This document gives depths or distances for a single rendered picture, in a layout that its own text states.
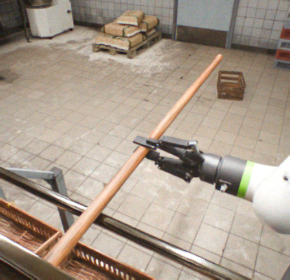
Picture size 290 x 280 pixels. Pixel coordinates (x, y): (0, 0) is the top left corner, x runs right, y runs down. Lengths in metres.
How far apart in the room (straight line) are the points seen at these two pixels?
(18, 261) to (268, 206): 0.41
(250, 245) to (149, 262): 0.69
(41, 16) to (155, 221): 4.70
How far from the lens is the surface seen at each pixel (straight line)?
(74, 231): 0.58
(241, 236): 2.11
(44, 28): 5.97
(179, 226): 2.07
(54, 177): 1.08
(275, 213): 0.55
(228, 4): 5.30
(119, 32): 4.84
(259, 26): 5.30
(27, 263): 0.29
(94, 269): 1.24
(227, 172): 0.67
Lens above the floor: 1.67
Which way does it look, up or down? 36 degrees down
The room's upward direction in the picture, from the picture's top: straight up
